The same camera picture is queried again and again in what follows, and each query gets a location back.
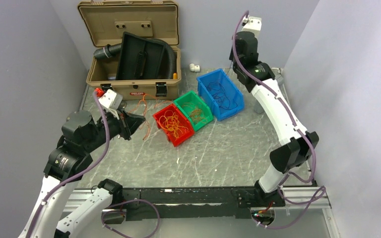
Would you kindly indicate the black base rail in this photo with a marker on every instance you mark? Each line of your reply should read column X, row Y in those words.
column 193, row 202

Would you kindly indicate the white pipe fitting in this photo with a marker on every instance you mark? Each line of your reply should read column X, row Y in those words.
column 194, row 67

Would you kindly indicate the black tray in toolbox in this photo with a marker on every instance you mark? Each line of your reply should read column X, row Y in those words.
column 140, row 58

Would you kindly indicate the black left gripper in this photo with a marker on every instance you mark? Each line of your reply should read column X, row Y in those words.
column 126, row 129

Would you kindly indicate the red plastic bin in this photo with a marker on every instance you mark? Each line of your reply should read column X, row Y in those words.
column 174, row 124

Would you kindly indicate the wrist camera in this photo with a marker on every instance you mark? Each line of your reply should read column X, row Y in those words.
column 252, row 24
column 110, row 100

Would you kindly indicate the grey plastic case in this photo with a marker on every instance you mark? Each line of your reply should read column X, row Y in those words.
column 258, row 107

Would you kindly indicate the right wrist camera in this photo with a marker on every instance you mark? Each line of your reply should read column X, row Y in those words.
column 252, row 24

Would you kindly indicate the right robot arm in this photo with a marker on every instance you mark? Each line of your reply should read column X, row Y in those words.
column 297, row 143

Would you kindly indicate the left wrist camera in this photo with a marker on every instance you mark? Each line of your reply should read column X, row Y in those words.
column 110, row 100

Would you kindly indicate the blue plastic bin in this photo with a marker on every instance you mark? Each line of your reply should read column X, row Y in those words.
column 221, row 95

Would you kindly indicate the tan open toolbox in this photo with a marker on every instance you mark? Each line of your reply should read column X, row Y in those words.
column 107, row 20

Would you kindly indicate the green plastic bin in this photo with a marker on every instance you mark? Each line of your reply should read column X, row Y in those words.
column 195, row 109

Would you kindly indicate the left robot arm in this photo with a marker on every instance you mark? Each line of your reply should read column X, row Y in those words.
column 66, row 166

